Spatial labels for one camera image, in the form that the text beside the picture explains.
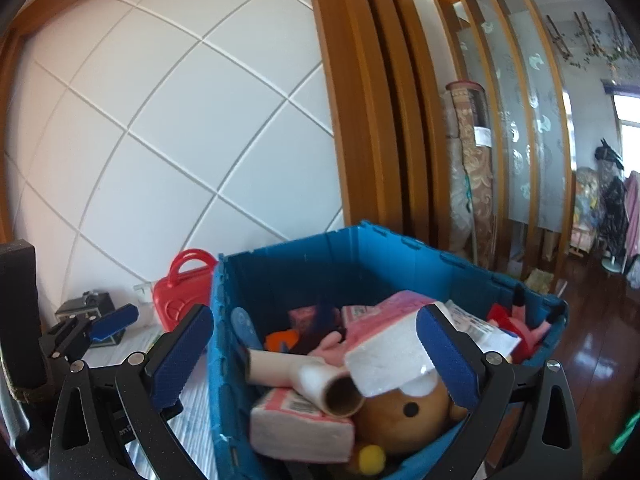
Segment brown bear plush toy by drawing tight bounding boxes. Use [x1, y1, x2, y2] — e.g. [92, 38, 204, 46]
[350, 375, 471, 476]

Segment blue plastic crate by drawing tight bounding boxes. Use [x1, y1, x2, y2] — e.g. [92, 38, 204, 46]
[207, 220, 568, 480]

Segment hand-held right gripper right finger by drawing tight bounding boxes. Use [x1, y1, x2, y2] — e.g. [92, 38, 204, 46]
[415, 302, 583, 480]

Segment rolled patterned carpets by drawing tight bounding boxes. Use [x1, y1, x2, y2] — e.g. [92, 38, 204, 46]
[442, 79, 496, 266]

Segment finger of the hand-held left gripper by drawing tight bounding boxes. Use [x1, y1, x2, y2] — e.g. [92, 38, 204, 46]
[40, 304, 140, 361]

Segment pink pig plush toy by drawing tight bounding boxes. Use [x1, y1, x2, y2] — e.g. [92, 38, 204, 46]
[290, 305, 351, 366]

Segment window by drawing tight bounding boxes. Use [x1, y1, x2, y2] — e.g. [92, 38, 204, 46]
[607, 80, 640, 131]

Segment large white paper roll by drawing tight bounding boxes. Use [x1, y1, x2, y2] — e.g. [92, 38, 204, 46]
[295, 362, 366, 418]

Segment green strap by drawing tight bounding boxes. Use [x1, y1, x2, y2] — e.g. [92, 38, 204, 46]
[610, 410, 638, 453]

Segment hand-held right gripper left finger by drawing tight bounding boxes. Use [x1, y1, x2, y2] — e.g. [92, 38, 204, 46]
[47, 302, 216, 480]

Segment red plastic toy case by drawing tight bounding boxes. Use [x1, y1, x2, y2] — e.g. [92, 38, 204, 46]
[152, 249, 218, 333]

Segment wall vine decoration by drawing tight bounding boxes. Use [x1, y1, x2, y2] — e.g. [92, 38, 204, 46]
[545, 10, 640, 71]

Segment wooden frosted glass partition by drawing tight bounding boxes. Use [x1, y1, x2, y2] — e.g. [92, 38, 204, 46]
[427, 0, 576, 281]

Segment coat rack with clothes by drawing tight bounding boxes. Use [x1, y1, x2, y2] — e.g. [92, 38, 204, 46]
[595, 137, 640, 281]

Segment orange plastic toy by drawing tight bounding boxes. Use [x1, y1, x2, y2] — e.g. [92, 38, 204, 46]
[265, 330, 296, 356]

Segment red and pink plush toy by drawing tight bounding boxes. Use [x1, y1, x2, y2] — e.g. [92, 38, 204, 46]
[486, 302, 552, 363]

